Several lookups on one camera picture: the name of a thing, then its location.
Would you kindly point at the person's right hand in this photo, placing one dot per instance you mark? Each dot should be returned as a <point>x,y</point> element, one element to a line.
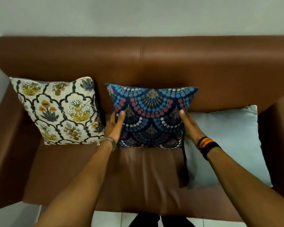
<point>191,127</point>

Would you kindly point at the person's left hand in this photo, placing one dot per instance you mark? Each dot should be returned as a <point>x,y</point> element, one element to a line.
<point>112,128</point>

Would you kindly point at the person's right thumb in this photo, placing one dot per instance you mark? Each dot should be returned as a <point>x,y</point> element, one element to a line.
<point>183,115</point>

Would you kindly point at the person's left thumb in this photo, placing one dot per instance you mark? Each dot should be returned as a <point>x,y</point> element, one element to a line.
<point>121,117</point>

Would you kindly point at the blue patterned cushion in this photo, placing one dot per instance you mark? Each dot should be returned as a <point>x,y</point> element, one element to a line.
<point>151,117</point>

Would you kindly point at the person's left forearm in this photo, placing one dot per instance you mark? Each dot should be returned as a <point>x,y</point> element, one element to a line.
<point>80,186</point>

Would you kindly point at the person's right forearm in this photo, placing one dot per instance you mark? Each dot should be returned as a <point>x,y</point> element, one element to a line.
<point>246,186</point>

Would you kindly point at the black and orange wristbands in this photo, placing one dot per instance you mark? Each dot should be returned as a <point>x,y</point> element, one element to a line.
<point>207,145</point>

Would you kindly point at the light blue cushion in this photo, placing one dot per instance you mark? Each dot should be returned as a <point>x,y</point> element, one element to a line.
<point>229,144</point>

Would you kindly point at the brown leather sofa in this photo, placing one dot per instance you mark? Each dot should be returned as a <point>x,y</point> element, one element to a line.
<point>142,63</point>

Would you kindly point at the cream floral cushion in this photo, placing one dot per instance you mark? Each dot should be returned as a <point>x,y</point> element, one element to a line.
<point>59,111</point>

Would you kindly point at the person's black trousers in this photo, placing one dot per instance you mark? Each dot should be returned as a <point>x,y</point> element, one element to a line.
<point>159,221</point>

